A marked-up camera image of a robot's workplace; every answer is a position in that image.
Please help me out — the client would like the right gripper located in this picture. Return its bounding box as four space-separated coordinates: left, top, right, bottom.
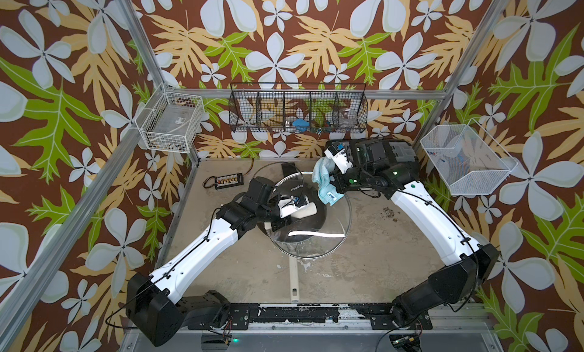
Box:
322 164 375 195

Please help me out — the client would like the light blue cloth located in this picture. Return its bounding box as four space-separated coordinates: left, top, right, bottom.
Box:
311 157 344 206

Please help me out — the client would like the glass pot lid cream handle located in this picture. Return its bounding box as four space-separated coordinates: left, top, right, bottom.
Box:
253 160 352 259

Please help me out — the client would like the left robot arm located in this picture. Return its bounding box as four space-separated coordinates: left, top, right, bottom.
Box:
124 177 310 347

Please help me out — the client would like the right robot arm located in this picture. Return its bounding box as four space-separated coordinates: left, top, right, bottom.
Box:
325 139 499 328

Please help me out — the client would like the black toolbox yellow label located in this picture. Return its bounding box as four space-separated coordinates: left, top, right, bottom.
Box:
327 139 420 198

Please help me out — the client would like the small black rectangular block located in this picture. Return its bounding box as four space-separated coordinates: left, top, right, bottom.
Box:
281 163 299 180

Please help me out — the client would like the blue object in basket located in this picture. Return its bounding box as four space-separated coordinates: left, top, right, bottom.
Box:
292 119 310 133

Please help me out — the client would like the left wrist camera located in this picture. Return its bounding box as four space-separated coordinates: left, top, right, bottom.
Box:
278 195 313 219

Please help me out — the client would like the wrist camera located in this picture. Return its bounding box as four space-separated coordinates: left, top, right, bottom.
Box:
278 195 313 219
325 141 353 174

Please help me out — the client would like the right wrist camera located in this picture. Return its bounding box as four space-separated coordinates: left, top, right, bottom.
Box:
325 141 353 174

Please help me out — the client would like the dark frying pan cream handle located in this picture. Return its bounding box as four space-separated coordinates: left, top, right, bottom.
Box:
258 215 327 303

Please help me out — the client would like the black charger board with cables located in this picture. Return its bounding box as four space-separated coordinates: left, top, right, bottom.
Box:
202 159 255 190

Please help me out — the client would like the black wire wall basket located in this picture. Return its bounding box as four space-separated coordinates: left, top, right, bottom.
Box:
227 82 369 134

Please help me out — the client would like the white wire basket right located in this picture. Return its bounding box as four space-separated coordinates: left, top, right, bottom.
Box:
421 119 519 196

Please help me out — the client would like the white wire basket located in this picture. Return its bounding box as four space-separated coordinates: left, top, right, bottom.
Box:
421 119 519 196
136 85 205 154

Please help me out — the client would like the white wire basket left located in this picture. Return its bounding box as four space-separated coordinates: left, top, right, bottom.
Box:
136 85 205 154

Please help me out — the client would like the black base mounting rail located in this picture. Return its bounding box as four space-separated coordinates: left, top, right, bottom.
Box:
188 302 433 331

